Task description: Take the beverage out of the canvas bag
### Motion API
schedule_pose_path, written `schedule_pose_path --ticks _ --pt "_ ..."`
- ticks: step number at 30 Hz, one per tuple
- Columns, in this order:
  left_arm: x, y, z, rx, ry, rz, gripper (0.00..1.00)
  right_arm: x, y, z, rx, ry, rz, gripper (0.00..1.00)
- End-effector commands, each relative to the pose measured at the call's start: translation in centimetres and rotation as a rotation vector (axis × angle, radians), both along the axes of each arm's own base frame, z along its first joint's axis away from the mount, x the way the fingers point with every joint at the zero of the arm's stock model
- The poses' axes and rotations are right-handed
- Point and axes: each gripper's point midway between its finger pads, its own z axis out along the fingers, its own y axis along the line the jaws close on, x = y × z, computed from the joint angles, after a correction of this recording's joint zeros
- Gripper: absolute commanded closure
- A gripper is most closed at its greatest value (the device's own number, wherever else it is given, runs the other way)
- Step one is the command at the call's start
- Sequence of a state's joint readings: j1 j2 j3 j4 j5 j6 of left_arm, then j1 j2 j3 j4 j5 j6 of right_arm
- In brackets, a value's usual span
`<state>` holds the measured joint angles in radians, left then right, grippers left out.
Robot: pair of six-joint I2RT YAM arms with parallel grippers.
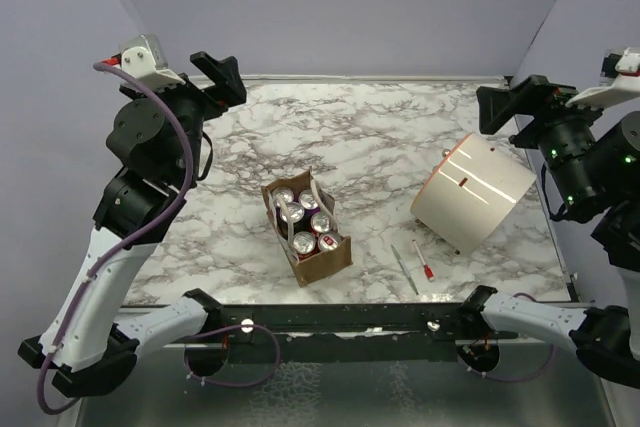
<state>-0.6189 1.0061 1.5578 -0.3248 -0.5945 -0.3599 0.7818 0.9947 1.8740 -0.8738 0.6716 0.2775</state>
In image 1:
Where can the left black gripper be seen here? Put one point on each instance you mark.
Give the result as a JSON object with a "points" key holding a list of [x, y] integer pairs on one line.
{"points": [[229, 89]]}

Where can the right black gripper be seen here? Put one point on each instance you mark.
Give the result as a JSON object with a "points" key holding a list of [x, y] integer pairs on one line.
{"points": [[531, 95]]}

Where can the purple soda can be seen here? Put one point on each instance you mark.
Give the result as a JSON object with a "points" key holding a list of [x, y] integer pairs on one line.
{"points": [[308, 201], [283, 194]]}

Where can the black beverage can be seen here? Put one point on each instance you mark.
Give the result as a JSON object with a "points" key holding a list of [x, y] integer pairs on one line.
{"points": [[292, 212]]}

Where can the red cola can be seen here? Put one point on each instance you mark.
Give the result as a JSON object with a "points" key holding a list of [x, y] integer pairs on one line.
{"points": [[320, 223]]}

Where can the silver red beverage can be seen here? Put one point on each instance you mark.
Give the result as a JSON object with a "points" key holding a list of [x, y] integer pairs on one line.
{"points": [[328, 241]]}

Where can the brown canvas bag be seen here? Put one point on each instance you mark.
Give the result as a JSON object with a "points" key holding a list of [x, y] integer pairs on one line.
{"points": [[320, 265]]}

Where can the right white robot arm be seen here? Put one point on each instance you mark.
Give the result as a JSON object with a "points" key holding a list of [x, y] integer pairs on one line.
{"points": [[595, 178]]}

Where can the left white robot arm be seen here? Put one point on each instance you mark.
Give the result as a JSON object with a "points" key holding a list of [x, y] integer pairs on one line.
{"points": [[157, 137]]}

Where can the white cylindrical container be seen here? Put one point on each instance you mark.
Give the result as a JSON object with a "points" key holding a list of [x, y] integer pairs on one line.
{"points": [[470, 192]]}

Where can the red white marker pen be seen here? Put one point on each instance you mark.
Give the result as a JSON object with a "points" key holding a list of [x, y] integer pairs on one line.
{"points": [[427, 270]]}

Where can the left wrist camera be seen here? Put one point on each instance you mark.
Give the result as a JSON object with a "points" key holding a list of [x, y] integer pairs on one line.
{"points": [[143, 58]]}

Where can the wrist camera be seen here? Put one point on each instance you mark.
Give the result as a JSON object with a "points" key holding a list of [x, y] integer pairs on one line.
{"points": [[619, 82], [143, 58]]}

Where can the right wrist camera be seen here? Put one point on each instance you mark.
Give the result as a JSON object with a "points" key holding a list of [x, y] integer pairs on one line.
{"points": [[619, 82]]}

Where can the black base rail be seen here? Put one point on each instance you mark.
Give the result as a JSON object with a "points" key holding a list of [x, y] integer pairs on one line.
{"points": [[340, 333]]}

